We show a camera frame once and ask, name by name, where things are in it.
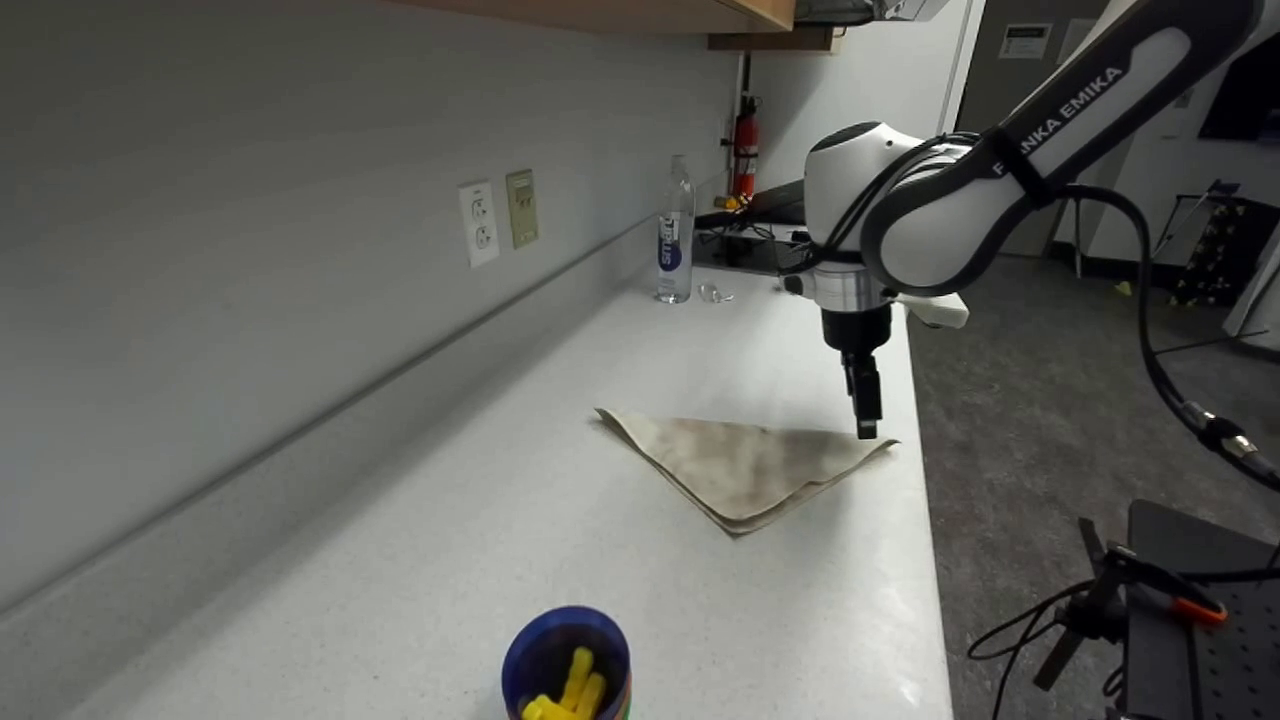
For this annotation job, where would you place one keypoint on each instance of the black perforated board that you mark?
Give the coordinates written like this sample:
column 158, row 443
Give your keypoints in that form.
column 1222, row 627

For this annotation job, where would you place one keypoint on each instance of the blue and green cup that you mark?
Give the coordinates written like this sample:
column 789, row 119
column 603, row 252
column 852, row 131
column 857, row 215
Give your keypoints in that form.
column 534, row 662

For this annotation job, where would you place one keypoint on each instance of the wall power outlet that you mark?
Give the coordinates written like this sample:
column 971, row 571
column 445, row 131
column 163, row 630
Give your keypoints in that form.
column 521, row 208

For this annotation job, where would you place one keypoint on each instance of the white paper sign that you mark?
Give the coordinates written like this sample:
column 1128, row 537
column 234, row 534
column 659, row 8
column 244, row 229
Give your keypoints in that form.
column 1027, row 43

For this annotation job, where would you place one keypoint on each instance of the wooden wall cabinet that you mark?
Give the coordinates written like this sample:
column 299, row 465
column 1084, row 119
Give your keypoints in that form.
column 643, row 8

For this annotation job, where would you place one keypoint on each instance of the black angled stand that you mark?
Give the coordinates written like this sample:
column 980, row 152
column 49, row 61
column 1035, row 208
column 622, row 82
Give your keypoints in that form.
column 773, row 203

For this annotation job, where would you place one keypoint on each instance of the stained white cloth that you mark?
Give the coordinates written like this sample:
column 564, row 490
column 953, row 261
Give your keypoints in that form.
column 747, row 465

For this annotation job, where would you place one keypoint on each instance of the grey door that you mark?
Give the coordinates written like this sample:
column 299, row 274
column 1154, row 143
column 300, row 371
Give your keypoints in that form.
column 980, row 67

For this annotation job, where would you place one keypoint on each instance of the white wall outlet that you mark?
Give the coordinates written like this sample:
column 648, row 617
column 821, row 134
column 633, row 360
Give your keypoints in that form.
column 479, row 227

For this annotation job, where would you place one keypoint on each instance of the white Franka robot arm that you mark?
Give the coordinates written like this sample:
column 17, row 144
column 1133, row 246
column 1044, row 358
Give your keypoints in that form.
column 963, row 215

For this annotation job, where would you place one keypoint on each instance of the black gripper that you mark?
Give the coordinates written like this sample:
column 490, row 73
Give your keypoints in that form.
column 857, row 330

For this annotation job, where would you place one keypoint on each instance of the clear plastic water bottle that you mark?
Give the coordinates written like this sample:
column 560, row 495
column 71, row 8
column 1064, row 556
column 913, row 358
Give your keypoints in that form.
column 675, row 240

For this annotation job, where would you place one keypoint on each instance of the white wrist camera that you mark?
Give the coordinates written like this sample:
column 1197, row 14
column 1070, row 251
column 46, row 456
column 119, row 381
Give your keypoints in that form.
column 941, row 311

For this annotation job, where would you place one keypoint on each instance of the yellow pieces in cup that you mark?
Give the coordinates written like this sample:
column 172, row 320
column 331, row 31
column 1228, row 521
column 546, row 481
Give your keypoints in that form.
column 570, row 684

